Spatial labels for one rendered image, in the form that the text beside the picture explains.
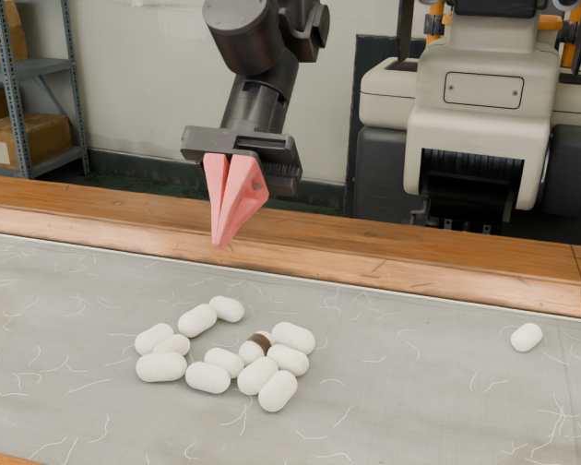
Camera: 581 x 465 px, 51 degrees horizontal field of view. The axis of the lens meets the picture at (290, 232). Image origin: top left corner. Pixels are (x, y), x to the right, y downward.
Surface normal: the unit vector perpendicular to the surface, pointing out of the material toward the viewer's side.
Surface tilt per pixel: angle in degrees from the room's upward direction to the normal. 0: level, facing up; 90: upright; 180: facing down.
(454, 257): 0
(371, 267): 45
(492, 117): 8
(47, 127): 87
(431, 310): 0
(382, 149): 90
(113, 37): 90
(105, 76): 90
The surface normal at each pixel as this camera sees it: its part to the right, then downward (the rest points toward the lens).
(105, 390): 0.02, -0.91
